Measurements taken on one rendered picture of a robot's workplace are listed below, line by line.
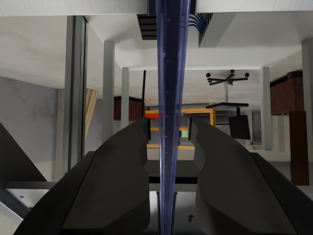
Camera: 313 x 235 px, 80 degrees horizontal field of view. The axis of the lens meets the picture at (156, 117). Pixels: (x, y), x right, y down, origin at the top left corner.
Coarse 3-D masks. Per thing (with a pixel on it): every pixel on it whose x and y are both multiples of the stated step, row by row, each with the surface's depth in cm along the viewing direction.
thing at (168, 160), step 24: (168, 0) 8; (168, 24) 8; (168, 48) 9; (168, 72) 10; (168, 96) 11; (168, 120) 12; (168, 144) 14; (168, 168) 16; (168, 192) 19; (168, 216) 23
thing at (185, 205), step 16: (176, 176) 27; (192, 176) 27; (16, 192) 22; (32, 192) 22; (176, 192) 21; (192, 192) 21; (304, 192) 21; (160, 208) 24; (176, 208) 24; (192, 208) 24; (160, 224) 28; (176, 224) 28; (192, 224) 28
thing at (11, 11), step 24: (0, 0) 9; (24, 0) 9; (48, 0) 9; (72, 0) 9; (96, 0) 9; (120, 0) 9; (144, 0) 9; (192, 0) 9; (216, 0) 9; (240, 0) 9; (264, 0) 9; (288, 0) 9; (312, 0) 9
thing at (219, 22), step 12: (144, 24) 41; (156, 24) 41; (192, 24) 48; (204, 24) 47; (216, 24) 44; (228, 24) 44; (144, 36) 46; (156, 36) 46; (204, 36) 49; (216, 36) 49
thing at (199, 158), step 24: (192, 120) 12; (216, 144) 9; (240, 144) 9; (216, 168) 8; (240, 168) 8; (216, 192) 7; (240, 192) 7; (264, 192) 7; (216, 216) 6; (240, 216) 6; (264, 216) 6
